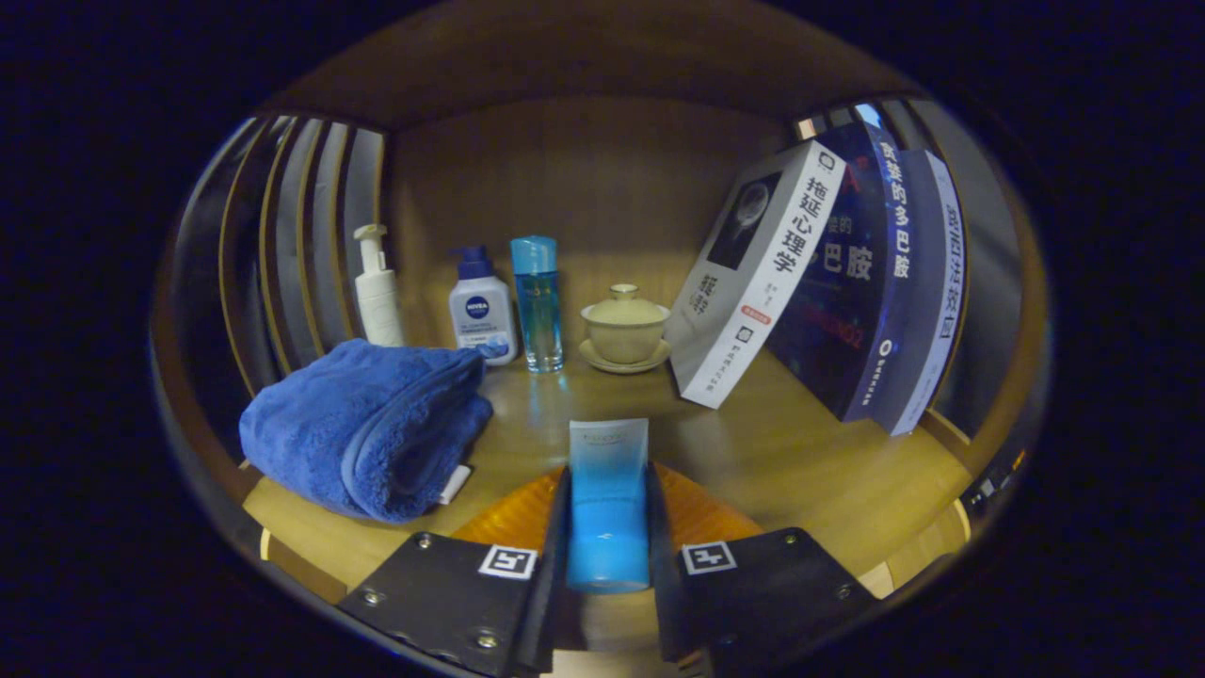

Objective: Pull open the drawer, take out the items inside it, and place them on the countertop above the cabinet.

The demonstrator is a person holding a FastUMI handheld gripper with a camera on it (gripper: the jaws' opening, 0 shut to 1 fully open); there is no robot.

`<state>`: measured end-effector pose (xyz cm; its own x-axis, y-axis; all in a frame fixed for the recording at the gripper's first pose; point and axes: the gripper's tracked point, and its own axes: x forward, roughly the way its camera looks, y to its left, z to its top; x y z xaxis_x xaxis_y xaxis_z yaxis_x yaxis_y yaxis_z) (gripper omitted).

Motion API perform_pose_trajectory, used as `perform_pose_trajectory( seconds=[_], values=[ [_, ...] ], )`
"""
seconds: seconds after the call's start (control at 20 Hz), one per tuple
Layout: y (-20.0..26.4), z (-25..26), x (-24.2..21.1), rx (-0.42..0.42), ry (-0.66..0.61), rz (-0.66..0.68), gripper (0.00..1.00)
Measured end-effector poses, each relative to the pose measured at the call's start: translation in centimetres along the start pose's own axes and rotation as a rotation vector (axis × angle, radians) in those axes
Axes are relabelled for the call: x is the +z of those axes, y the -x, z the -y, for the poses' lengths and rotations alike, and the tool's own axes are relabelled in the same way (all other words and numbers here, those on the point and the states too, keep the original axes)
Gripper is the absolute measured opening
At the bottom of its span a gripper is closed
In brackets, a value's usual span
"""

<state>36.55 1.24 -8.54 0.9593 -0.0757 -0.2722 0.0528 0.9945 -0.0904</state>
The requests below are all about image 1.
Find blue tube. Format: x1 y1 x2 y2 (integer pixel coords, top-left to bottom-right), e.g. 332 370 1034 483
566 418 652 595

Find white pump bottle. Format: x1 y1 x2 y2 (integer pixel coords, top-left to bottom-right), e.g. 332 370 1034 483
353 224 407 348

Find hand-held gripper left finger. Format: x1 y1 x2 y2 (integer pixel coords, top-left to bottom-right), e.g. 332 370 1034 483
337 466 573 678

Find wooden countertop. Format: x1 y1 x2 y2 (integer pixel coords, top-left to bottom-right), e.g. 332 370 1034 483
243 348 975 604

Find blue folded towel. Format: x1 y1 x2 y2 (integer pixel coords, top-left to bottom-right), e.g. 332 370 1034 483
238 338 494 525

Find wooden cabinet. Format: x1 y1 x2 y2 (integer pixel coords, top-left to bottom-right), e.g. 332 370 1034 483
151 0 1053 651

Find pale blue book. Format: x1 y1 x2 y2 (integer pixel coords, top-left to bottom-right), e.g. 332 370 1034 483
871 149 969 438

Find beige lidded teacup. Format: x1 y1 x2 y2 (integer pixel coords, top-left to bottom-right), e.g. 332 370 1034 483
578 283 673 376

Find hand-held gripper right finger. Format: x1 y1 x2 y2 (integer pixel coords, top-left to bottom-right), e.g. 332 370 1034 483
645 461 881 665

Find clear blue bottle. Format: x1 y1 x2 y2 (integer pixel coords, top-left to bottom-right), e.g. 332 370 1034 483
510 235 565 374

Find dark blue book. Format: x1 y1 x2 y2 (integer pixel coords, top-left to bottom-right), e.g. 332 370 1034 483
764 121 912 424

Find white book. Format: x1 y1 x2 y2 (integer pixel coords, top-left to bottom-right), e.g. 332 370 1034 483
665 139 847 411

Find white bottle with blue cap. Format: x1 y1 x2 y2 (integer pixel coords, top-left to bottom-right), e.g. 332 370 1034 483
448 246 519 367

